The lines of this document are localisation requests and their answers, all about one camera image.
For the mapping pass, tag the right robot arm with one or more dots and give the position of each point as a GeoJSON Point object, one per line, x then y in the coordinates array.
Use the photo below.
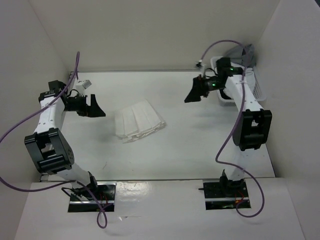
{"type": "Point", "coordinates": [252, 125]}

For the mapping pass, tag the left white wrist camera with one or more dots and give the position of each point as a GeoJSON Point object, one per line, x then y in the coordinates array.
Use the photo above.
{"type": "Point", "coordinates": [83, 86]}

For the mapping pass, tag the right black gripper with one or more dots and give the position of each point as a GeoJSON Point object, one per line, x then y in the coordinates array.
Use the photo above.
{"type": "Point", "coordinates": [195, 93]}

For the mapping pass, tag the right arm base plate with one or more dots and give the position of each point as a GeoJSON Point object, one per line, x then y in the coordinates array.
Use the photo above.
{"type": "Point", "coordinates": [216, 197]}

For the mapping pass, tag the white pleated skirt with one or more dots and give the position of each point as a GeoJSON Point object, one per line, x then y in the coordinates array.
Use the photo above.
{"type": "Point", "coordinates": [137, 121]}

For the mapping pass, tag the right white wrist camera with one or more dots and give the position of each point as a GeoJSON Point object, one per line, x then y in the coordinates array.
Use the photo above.
{"type": "Point", "coordinates": [201, 67]}

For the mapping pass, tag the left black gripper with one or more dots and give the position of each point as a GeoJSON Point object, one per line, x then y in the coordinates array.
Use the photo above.
{"type": "Point", "coordinates": [94, 110]}

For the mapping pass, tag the white plastic basket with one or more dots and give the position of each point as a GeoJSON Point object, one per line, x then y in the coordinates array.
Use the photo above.
{"type": "Point", "coordinates": [258, 93]}

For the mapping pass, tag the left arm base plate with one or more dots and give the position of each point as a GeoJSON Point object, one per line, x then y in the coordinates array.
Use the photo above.
{"type": "Point", "coordinates": [80, 201]}

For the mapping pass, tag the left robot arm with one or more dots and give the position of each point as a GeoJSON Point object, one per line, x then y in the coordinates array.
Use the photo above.
{"type": "Point", "coordinates": [83, 178]}

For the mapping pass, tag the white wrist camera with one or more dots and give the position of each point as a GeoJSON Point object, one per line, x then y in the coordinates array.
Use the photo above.
{"type": "Point", "coordinates": [83, 86]}
{"type": "Point", "coordinates": [201, 67]}

